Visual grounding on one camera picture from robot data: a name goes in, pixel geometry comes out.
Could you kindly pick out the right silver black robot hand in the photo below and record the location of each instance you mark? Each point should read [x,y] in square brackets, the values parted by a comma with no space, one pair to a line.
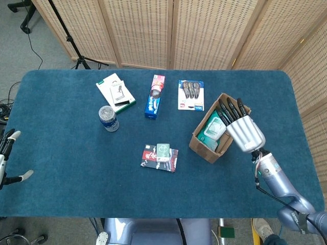
[246,132]

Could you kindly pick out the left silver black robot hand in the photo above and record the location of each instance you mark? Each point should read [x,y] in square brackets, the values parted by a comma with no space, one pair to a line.
[5,148]

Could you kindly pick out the green wet wipes pack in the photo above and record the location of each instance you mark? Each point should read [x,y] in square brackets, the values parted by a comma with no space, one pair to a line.
[210,132]

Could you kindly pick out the blue soda can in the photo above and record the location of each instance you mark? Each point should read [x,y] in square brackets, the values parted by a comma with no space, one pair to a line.
[111,125]

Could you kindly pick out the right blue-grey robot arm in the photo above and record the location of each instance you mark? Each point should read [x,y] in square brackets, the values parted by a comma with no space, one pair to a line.
[278,181]

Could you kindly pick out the open cardboard box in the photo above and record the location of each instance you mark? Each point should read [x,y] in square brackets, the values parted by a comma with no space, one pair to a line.
[201,150]

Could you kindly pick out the blue Oreo cookie box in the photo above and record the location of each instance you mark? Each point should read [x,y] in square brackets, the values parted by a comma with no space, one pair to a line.
[153,102]

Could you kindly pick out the white green flat box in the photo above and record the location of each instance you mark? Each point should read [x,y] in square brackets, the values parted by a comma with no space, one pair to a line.
[108,88]

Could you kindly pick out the blue carpet table cover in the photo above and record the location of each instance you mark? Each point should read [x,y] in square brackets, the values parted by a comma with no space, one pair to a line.
[64,166]

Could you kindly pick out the blister card with three items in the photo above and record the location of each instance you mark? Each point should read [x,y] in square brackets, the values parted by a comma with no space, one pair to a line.
[191,95]

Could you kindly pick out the green pocket tissue pack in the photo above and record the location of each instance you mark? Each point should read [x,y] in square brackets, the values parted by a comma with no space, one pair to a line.
[163,152]

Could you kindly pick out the black wheeled stand base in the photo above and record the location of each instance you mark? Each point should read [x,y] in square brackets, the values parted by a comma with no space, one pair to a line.
[38,238]

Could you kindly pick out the beige sneaker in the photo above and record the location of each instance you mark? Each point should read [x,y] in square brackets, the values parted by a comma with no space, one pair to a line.
[263,228]

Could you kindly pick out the red black snack packet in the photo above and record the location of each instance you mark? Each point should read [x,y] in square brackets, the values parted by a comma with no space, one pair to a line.
[149,158]

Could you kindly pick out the small green block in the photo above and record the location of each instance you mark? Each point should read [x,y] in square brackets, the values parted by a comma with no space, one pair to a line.
[226,232]

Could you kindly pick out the dark blue trouser leg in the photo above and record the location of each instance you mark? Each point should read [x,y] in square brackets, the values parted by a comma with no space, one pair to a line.
[273,241]

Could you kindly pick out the black tripod stand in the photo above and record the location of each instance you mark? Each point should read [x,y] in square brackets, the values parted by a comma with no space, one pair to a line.
[70,40]

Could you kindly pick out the black office chair base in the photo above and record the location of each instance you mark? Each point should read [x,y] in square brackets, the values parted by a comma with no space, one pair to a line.
[26,18]

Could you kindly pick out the blue-grey robot torso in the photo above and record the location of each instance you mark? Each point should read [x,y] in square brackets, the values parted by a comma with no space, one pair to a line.
[153,232]

